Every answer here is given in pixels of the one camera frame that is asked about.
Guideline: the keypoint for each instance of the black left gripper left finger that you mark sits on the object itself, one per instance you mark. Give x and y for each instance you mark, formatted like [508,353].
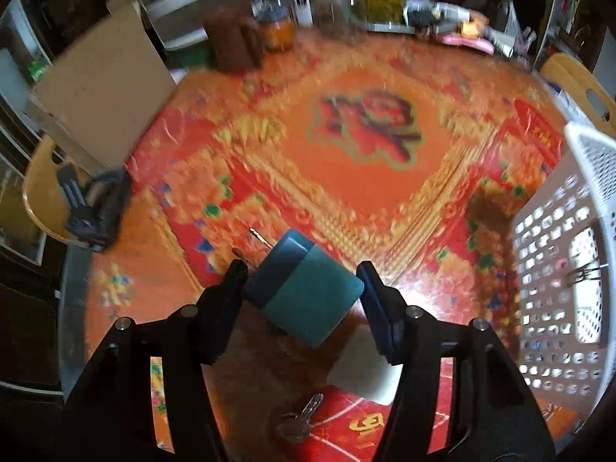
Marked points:
[142,396]

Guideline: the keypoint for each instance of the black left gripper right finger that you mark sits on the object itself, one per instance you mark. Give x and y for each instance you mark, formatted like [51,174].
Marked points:
[493,416]

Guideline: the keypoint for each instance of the white perforated plastic basket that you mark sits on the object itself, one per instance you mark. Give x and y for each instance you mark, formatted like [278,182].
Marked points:
[567,337]

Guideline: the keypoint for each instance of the light blue charger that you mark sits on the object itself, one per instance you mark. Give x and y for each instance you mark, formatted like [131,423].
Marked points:
[299,288]

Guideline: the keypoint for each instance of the white square charger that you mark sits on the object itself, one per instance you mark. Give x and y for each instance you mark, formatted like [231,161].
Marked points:
[362,371]

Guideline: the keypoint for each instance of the silver key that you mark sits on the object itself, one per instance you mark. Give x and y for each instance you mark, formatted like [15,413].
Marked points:
[295,428]

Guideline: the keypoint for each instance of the black phone stand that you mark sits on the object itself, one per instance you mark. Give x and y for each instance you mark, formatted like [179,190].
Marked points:
[95,209]

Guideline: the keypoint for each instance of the wooden chair left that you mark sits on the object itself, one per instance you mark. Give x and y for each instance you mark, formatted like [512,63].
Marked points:
[44,202]

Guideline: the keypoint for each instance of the wooden chair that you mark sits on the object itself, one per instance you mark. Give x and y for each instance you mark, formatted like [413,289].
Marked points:
[44,202]
[584,89]

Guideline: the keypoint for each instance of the cardboard box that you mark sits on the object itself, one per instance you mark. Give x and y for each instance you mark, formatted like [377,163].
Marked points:
[103,92]

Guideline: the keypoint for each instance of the wooden chair right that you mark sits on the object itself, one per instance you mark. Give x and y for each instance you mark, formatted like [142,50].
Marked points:
[584,89]

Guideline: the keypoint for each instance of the brown ceramic mug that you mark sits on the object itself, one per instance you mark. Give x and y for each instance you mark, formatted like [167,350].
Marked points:
[236,38]

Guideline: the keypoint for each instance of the orange sauce jar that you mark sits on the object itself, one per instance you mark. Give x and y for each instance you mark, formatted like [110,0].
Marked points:
[277,28]

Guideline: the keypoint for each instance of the empty glass jar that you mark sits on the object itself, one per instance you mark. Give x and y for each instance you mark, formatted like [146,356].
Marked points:
[331,14]

